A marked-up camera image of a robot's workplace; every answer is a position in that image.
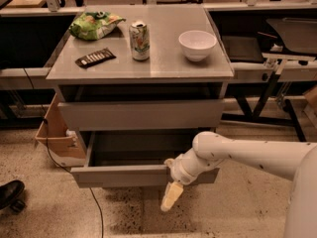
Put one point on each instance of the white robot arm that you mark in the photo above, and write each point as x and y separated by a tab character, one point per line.
296	161

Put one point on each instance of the grey top drawer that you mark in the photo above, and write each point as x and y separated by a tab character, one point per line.
141	115

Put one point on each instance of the grey drawer cabinet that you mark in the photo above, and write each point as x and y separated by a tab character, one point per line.
166	75

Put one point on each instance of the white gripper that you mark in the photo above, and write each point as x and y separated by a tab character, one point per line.
179	173

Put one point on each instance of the cardboard box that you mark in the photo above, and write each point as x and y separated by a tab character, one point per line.
62	143

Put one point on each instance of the white bowl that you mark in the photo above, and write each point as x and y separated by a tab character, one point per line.
197	45

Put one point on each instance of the grey drawer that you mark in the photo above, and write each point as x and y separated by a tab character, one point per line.
141	115
131	158

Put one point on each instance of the white green soda can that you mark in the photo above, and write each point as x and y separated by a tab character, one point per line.
139	40

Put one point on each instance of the black frame side table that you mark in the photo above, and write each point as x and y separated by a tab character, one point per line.
272	59

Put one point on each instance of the dark snack bar wrapper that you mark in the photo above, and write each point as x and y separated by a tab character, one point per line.
95	58

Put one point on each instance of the green chip bag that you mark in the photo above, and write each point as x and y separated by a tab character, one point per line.
93	26

